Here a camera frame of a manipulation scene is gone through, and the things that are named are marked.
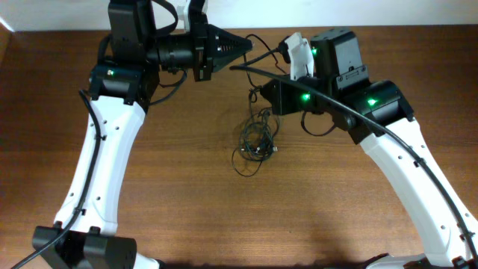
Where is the black cable bundle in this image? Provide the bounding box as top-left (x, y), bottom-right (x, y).
top-left (230, 33), bottom-right (288, 178)

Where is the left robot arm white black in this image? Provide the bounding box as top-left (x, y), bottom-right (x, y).
top-left (32, 1), bottom-right (252, 268)

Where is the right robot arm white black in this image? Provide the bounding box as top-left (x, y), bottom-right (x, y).
top-left (261, 28), bottom-right (477, 268)

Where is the right camera black cable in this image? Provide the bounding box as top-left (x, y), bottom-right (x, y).
top-left (229, 47), bottom-right (478, 259)

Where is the camera black cable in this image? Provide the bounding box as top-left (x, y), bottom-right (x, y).
top-left (10, 88), bottom-right (107, 269)
top-left (229, 47), bottom-right (478, 259)

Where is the left camera black cable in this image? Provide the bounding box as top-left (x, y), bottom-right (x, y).
top-left (10, 88), bottom-right (107, 269)

